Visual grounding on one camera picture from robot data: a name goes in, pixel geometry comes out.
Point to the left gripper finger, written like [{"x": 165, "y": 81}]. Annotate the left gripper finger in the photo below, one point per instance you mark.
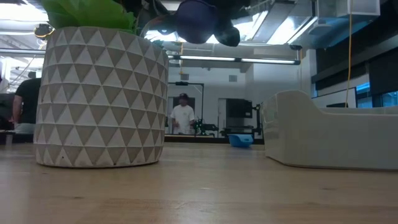
[
  {"x": 168, "y": 25},
  {"x": 227, "y": 34}
]

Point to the purple measuring cup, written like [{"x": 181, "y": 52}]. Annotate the purple measuring cup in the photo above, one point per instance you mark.
[{"x": 196, "y": 21}]

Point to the blue measuring cup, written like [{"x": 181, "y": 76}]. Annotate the blue measuring cup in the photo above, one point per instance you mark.
[{"x": 240, "y": 140}]

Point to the black background robot arm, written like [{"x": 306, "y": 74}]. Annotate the black background robot arm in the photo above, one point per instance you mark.
[{"x": 211, "y": 127}]

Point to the grey plastic basket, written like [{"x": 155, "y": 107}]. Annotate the grey plastic basket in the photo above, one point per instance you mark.
[{"x": 311, "y": 140}]

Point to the long ceiling light bar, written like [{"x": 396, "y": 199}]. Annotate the long ceiling light bar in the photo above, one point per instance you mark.
[{"x": 205, "y": 58}]

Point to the black background monitor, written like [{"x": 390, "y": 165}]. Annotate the black background monitor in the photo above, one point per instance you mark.
[{"x": 238, "y": 108}]

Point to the green artificial succulent plant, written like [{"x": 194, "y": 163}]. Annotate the green artificial succulent plant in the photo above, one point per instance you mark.
[{"x": 90, "y": 14}]

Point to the person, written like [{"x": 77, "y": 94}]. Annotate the person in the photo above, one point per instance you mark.
[
  {"x": 183, "y": 116},
  {"x": 28, "y": 96}
]

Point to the white geometric plant pot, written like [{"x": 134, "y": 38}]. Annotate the white geometric plant pot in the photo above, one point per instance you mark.
[{"x": 102, "y": 99}]

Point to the black round ceiling fixture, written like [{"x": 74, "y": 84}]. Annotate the black round ceiling fixture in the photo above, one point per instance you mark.
[{"x": 43, "y": 30}]

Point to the black background stand frame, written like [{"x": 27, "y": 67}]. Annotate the black background stand frame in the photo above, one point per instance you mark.
[{"x": 186, "y": 83}]

